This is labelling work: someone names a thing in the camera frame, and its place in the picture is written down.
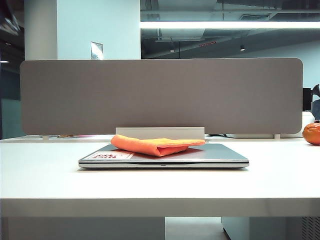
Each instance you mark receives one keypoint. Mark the orange microfiber rag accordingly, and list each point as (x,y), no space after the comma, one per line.
(150,146)

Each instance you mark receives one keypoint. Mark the grey Dell laptop with sticker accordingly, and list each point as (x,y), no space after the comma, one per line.
(215,156)

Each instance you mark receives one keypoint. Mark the grey fabric desk divider panel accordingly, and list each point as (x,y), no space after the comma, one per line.
(160,95)

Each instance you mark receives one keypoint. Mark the framed notice on pillar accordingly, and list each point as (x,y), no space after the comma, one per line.
(97,50)

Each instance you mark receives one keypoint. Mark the long ceiling light strip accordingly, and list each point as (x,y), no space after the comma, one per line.
(225,24)

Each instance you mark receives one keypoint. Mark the black monitor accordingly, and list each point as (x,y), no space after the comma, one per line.
(307,98)

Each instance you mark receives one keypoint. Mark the orange tangerine fruit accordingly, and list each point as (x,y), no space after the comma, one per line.
(312,133)

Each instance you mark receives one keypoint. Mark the white divider mounting bracket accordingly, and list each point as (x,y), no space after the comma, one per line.
(45,136)
(277,136)

